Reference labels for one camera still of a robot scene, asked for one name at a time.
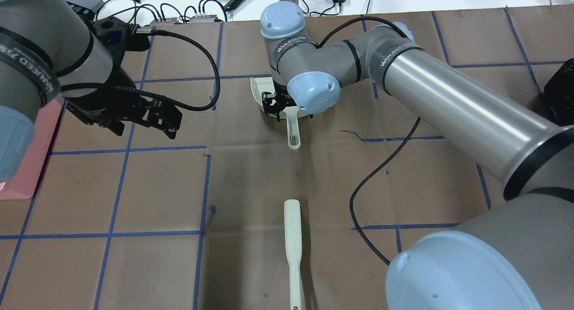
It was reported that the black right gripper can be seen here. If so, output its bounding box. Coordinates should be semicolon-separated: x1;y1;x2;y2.
262;79;298;121

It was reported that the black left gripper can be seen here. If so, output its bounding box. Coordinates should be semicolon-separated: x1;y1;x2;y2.
65;17;183;140

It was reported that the white hand brush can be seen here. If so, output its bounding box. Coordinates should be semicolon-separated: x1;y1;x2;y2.
283;199;304;310

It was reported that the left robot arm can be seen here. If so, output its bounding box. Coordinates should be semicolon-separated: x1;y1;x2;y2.
1;0;182;183

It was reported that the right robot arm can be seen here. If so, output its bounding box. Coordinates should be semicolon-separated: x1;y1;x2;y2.
260;1;574;310

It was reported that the pink plastic bin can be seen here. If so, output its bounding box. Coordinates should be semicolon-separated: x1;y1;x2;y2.
0;100;62;201

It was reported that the black trash bag bin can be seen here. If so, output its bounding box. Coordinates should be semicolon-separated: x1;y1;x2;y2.
544;58;574;126

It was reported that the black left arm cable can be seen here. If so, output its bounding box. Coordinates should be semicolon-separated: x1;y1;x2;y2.
61;27;221;112

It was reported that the black corrugated cable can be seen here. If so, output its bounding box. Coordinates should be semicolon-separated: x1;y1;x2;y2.
349;117;422;266

